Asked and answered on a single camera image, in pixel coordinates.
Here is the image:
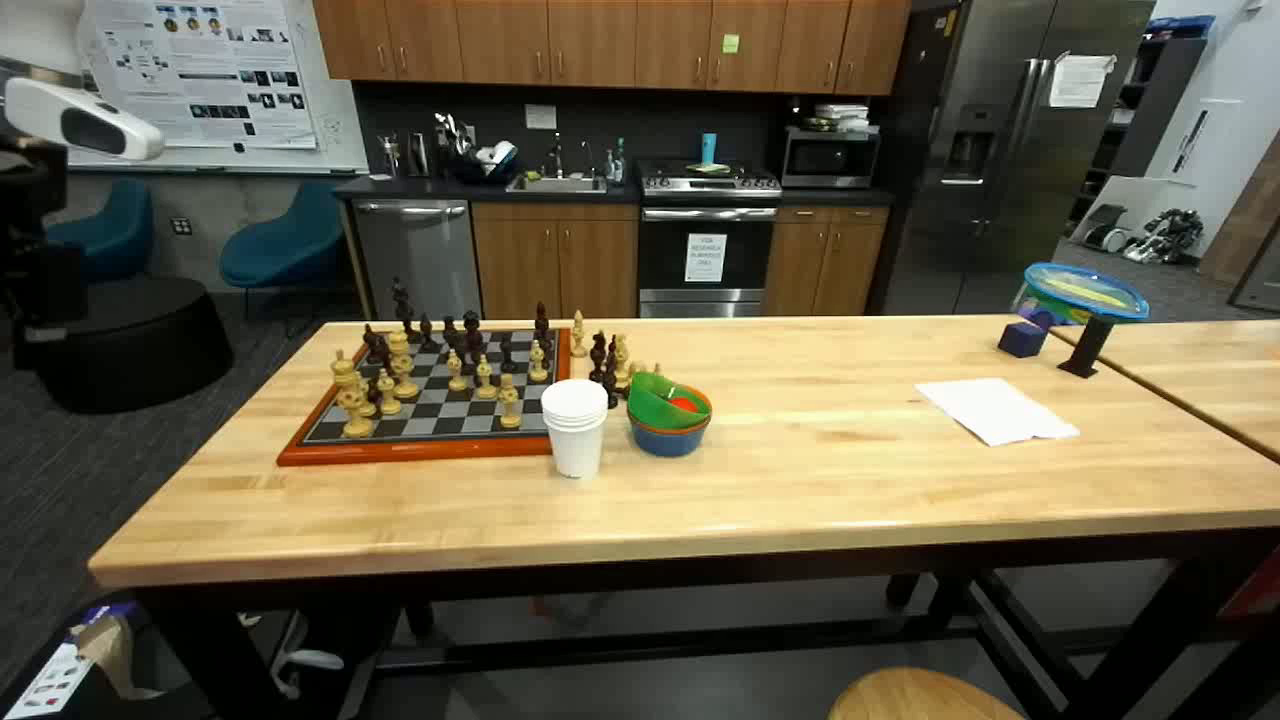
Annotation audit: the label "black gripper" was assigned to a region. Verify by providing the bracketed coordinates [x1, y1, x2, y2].
[0, 134, 71, 257]

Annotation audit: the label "wooden framed chess board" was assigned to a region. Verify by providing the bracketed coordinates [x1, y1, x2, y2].
[275, 325, 582, 468]

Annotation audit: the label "teal lounge chair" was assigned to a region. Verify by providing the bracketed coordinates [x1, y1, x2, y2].
[216, 181, 353, 292]
[43, 175, 156, 285]

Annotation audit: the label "black round ottoman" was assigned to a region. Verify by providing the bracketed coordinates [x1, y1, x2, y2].
[38, 272, 239, 416]

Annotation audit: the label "stainless steel dishwasher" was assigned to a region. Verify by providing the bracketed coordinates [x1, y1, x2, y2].
[347, 197, 486, 325]

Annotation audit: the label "dish rack with dishes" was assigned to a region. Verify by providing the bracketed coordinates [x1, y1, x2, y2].
[427, 108, 524, 189]

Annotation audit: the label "box with papers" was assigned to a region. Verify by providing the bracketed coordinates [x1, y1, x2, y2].
[0, 597, 140, 720]

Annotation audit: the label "kitchen sink with faucet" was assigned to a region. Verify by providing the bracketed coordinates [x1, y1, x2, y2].
[504, 134, 611, 199]

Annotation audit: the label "wide wooden base cabinet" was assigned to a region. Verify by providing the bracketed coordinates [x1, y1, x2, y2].
[467, 197, 646, 325]

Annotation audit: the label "wooden upper cabinets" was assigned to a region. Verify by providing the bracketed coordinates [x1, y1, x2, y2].
[308, 0, 918, 101]

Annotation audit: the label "white foam cup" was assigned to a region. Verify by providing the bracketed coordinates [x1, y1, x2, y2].
[539, 375, 611, 483]

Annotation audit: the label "stainless steel oven range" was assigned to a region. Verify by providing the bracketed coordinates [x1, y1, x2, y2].
[636, 165, 788, 322]

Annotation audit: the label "white paper on oven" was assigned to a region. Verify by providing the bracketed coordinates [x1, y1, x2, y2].
[682, 227, 731, 288]

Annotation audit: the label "green and blue bowl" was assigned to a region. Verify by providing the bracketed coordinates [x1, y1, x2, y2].
[625, 369, 717, 460]

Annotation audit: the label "wooden butcher-block table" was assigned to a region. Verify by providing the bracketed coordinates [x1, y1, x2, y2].
[130, 525, 1280, 720]

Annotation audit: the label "stainless steel microwave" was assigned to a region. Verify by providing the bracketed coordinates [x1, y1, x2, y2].
[777, 120, 885, 193]

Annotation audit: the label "narrow wooden base cabinet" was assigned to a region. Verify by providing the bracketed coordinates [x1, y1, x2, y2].
[763, 199, 898, 322]

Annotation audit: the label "stainless steel refrigerator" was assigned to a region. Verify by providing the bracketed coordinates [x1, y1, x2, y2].
[867, 0, 1161, 322]

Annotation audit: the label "white paper sheet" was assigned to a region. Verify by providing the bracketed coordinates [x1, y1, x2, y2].
[911, 375, 1084, 452]

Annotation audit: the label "small dark blue cube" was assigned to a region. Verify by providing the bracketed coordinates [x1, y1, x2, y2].
[998, 314, 1059, 359]

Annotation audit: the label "wooden stool orange legs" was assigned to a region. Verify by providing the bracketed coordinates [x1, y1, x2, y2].
[825, 663, 1028, 720]

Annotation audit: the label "white paper on refrigerator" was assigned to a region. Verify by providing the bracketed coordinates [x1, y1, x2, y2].
[1043, 54, 1121, 117]

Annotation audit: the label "blue rimmed round disc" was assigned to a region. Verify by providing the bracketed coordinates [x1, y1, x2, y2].
[1017, 259, 1156, 328]

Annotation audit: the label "black stand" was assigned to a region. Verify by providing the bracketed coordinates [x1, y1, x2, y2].
[1057, 315, 1121, 384]

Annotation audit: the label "black and white equipment pile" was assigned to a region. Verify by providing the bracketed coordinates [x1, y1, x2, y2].
[1077, 197, 1211, 272]

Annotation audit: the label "white wall poster board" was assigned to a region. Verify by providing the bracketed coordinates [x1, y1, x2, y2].
[76, 0, 326, 158]

